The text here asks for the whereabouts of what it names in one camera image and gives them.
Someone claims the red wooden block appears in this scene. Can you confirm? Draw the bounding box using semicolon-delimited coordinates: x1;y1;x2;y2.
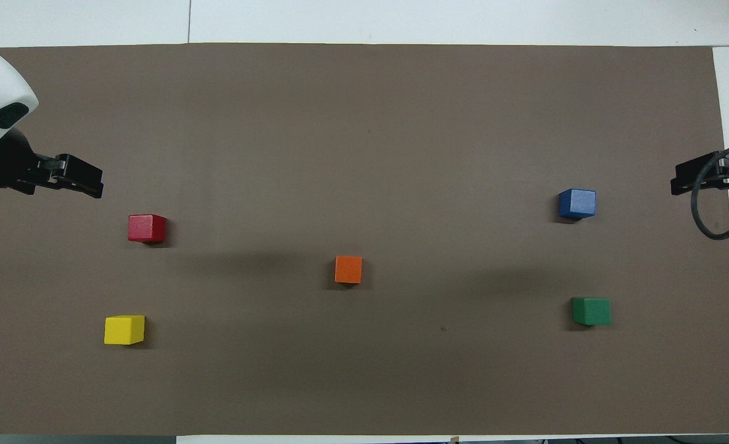
128;214;167;244

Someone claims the blue wooden block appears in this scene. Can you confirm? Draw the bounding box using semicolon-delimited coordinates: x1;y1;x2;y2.
558;189;597;221

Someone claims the yellow wooden block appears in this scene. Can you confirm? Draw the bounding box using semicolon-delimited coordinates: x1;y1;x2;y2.
104;315;146;345

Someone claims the green wooden block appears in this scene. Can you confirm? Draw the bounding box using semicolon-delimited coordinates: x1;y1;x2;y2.
572;297;612;326

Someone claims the orange wooden block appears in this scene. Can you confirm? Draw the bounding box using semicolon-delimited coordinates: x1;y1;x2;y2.
334;256;363;285

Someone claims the brown table mat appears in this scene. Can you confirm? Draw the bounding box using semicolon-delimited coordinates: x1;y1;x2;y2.
0;43;729;436

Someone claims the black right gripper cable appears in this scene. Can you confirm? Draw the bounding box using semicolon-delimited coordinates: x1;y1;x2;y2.
691;143;729;241

